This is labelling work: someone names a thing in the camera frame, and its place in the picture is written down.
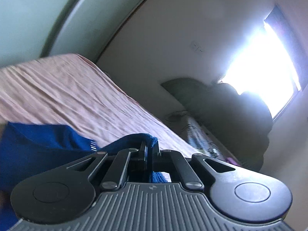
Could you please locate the white wardrobe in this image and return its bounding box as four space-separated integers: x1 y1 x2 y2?
0 0 167 66

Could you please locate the bed with pink sheet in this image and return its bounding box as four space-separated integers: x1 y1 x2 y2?
0 53 205 160

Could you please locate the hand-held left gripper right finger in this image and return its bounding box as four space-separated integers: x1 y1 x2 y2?
152 149 236 191

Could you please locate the bright window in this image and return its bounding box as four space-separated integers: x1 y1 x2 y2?
218 3 307 121

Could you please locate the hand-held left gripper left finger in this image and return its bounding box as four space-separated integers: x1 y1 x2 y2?
64 141 148 190

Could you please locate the blue garment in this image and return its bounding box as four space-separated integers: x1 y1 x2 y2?
0 121 169 224

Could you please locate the purple cloth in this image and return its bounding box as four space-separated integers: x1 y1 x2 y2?
225 157 241 167

